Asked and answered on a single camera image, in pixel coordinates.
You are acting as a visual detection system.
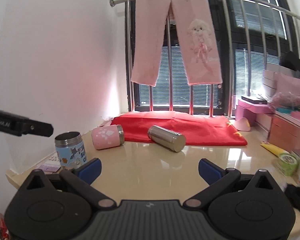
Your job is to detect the blue cartoon steel cup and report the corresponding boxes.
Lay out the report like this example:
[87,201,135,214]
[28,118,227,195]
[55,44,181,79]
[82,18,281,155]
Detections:
[55,132,87,170]

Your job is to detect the pink paw print cup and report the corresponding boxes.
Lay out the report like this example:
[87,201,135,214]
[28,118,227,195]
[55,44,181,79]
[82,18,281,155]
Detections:
[91,125,125,150]

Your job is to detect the sticker sheet booklet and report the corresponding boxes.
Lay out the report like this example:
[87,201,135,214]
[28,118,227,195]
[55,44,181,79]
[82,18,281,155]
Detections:
[36,152,61,174]

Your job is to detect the red flag cloth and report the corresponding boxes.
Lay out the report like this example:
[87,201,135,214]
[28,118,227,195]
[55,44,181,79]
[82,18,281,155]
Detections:
[111,111,248,146]

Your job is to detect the stainless steel cylinder flask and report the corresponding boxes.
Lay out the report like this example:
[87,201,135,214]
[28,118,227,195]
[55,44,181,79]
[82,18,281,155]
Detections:
[147,125,186,152]

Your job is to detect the yellow tube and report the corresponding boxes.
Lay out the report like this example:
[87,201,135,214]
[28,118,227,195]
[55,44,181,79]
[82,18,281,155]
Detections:
[260,141,289,157]

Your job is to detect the pink storage box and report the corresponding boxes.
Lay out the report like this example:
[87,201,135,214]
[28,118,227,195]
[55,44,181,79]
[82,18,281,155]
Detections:
[234,100,274,132]

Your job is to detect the orange pink box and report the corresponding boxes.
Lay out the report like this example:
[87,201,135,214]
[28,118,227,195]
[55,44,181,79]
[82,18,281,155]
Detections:
[268,115,300,155]

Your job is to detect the black cloth item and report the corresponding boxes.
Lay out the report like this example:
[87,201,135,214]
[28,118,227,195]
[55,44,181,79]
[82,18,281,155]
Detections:
[285,184,300,212]

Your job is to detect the white stacked boxes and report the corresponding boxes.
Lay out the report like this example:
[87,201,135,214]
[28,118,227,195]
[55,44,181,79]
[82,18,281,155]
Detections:
[262,62,294,98]

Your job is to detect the pink paper bag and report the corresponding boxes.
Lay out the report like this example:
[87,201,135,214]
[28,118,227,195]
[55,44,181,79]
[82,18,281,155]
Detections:
[275,73,300,96]

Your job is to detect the black monitor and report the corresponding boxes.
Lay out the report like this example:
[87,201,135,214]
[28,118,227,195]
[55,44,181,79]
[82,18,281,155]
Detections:
[280,51,300,77]

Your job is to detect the pink children's trousers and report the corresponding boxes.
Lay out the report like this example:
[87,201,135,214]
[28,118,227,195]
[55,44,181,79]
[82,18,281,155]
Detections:
[131,0,223,86]

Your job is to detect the steel window guard rail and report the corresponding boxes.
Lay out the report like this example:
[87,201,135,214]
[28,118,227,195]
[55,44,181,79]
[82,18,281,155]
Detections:
[109,0,300,119]

